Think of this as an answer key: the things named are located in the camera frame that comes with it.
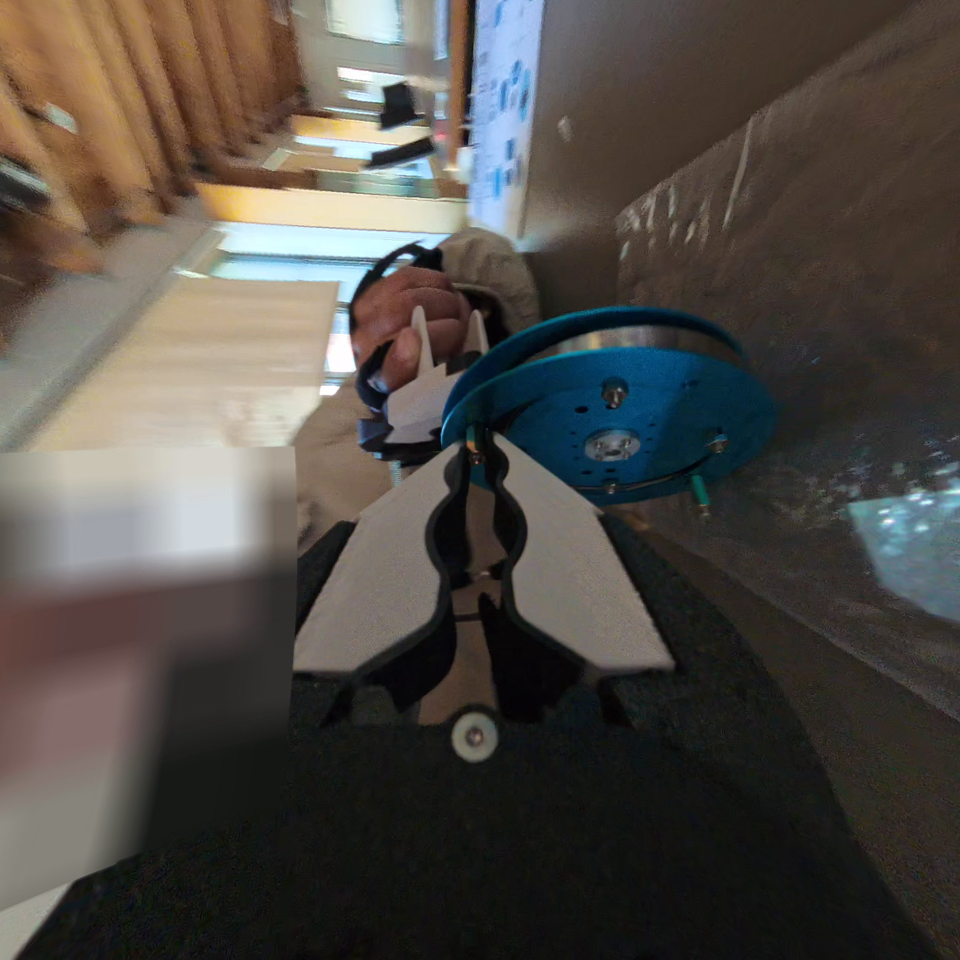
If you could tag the group of blue metal brackets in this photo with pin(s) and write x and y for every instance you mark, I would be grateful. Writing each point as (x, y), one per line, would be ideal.
(517, 82)

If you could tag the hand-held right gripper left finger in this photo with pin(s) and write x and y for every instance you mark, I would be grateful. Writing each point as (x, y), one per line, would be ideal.
(375, 592)

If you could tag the clear plastic bag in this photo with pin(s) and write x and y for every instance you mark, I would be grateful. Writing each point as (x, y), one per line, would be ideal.
(787, 300)

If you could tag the white paper sheet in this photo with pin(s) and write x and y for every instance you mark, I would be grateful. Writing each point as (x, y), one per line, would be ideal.
(495, 150)

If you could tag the person's beige jacket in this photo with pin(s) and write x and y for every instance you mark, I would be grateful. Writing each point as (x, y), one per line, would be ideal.
(337, 465)

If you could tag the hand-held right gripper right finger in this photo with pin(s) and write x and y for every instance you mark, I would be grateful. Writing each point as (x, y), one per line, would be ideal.
(577, 592)

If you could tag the blue round turntable assembly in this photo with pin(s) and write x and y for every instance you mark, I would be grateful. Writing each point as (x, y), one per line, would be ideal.
(660, 420)

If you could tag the black monitor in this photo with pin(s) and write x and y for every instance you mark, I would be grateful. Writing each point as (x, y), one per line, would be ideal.
(399, 105)

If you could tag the person's left forearm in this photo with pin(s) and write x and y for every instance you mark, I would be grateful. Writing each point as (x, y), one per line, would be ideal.
(495, 270)

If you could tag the person's left hand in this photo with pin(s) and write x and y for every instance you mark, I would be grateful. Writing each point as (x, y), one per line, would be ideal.
(405, 300)

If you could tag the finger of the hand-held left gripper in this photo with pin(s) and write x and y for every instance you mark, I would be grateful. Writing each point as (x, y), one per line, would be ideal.
(420, 405)

